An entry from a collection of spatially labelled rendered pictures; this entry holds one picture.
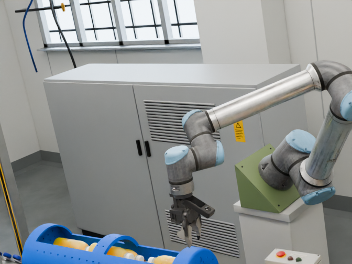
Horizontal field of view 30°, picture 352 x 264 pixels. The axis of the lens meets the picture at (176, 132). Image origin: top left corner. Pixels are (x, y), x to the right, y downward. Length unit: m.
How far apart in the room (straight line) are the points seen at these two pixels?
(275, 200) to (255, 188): 0.11
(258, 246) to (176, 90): 1.52
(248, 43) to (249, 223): 2.23
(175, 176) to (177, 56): 3.77
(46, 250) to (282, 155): 1.13
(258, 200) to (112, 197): 2.40
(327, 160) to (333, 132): 0.19
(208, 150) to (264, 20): 2.74
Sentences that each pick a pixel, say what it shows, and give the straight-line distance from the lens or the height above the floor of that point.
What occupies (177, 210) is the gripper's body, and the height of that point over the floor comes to 1.41.
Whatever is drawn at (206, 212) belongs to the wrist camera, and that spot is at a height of 1.41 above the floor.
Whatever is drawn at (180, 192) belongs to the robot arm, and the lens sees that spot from 2.41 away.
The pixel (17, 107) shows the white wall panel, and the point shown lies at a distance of 8.08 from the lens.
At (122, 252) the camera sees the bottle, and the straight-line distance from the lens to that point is 2.76.
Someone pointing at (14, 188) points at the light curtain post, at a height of 1.23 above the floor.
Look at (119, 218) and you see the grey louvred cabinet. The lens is 5.38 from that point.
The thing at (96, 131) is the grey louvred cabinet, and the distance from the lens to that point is 5.17.
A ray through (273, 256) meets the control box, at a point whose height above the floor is 1.10.
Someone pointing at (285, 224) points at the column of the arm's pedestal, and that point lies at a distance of 3.09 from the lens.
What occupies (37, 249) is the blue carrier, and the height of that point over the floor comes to 1.19.
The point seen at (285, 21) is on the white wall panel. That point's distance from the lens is 5.28.
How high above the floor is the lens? 2.39
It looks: 17 degrees down
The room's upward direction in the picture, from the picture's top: 10 degrees counter-clockwise
